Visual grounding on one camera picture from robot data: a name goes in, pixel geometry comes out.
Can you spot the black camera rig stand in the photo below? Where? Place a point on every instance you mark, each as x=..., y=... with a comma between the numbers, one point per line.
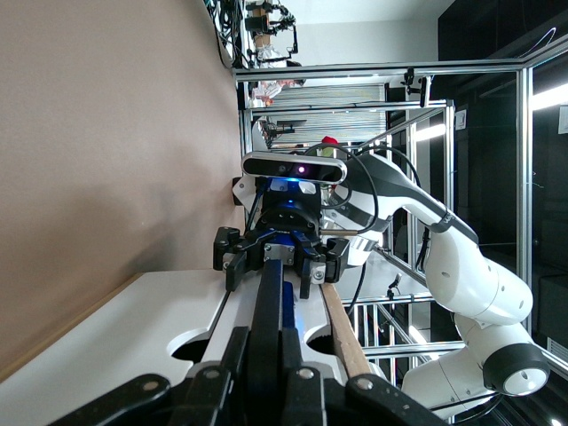
x=290, y=35

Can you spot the red knob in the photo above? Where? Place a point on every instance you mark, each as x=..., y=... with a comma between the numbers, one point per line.
x=329, y=140

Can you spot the grey slatted window blind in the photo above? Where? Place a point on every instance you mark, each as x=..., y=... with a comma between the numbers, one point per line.
x=333, y=102

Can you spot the small camera on stand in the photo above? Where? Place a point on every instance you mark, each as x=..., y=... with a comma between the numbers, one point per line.
x=396, y=280

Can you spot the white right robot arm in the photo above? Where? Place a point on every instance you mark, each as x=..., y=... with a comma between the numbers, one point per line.
x=466, y=275

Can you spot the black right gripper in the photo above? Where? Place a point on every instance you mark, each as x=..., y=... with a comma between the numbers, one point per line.
x=288, y=213

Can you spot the white paper sign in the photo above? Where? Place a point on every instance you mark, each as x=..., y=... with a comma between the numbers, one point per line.
x=460, y=119

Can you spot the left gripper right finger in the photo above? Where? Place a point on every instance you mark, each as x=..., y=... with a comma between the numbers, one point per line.
x=310, y=399

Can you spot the white paper label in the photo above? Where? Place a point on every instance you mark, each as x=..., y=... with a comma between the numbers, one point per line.
x=562, y=120

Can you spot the wooden drawer cabinet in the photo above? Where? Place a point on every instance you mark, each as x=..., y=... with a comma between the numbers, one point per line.
x=346, y=333

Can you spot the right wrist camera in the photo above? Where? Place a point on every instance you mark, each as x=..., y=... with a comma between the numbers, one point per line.
x=266, y=166

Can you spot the aluminium cage frame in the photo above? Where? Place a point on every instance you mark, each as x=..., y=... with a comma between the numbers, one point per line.
x=524, y=177

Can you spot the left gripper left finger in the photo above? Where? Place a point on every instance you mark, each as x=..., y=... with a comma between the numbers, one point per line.
x=235, y=390

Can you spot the black frame-mounted camera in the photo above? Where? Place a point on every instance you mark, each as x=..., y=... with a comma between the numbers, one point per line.
x=423, y=91

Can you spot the white plastic bag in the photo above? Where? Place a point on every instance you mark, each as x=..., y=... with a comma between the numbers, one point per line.
x=270, y=54

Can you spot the brown table cloth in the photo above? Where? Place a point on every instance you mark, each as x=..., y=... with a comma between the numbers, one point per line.
x=111, y=133

